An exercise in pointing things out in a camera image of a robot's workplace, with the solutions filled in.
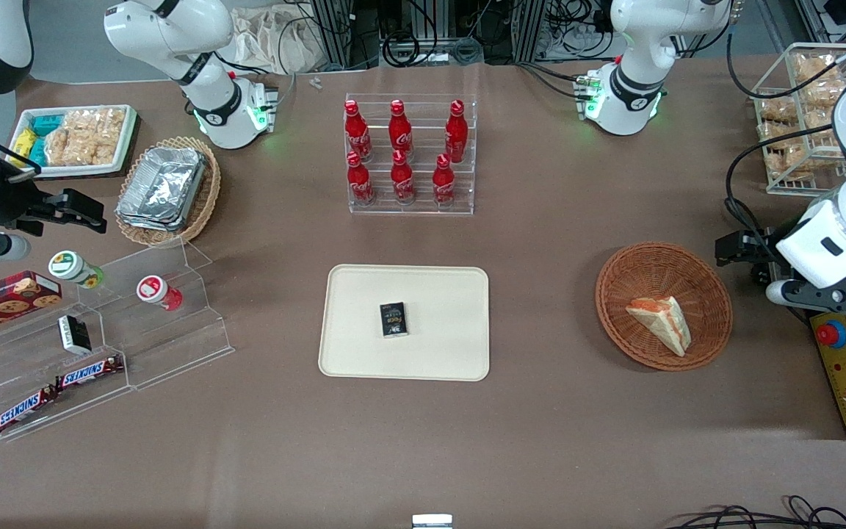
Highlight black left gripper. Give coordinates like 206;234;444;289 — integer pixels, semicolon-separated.
715;228;787;284

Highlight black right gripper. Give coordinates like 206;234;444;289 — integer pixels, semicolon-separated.
0;173;108;237

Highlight triangular sandwich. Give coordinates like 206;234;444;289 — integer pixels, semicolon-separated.
626;296;692;358

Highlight white rectangular tray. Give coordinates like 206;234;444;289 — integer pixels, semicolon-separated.
9;104;139;179

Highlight round brown wicker basket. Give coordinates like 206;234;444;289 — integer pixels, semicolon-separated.
595;242;734;372

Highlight oval light wicker basket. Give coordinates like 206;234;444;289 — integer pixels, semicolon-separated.
115;136;222;248

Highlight beige plastic tray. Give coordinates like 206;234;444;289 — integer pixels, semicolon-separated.
318;264;491;382

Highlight green lid cup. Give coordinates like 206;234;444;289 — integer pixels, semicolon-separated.
48;250;105;289

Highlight rice cracker bag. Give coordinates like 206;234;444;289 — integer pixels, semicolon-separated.
44;108;127;167

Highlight stacked aluminium foil trays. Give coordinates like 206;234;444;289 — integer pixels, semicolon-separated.
116;147;209;233

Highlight clear bag of fried snacks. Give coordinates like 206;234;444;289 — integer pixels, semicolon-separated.
794;54;840;83
768;147;846;182
759;121;806;150
799;79;846;112
759;96;798;123

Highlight red lid cup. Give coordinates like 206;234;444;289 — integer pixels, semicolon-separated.
136;275;184;312

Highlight red cookie box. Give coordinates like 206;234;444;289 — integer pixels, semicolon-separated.
0;270;63;340

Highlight black and white small box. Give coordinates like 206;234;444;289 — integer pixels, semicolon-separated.
57;314;93;356

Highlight Snickers chocolate bar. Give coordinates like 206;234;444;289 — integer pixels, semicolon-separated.
0;385;59;434
54;355;125;391

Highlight clear acrylic step display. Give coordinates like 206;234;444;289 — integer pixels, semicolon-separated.
0;239;235;443

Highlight beige cloth bag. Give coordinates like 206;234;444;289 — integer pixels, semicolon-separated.
231;6;328;74

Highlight red cola bottle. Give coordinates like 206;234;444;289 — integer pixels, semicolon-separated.
388;100;413;159
344;100;373;162
445;100;469;164
391;150;416;205
433;154;456;208
346;151;376;206

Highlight clear acrylic bottle rack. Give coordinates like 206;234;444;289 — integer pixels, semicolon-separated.
344;93;478;216

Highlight small black snack box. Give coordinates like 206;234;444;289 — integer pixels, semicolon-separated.
380;301;409;339

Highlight white wire basket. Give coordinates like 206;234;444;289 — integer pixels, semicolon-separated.
750;43;846;197

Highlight black cables bundle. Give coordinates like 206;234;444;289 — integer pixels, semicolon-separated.
669;496;846;529

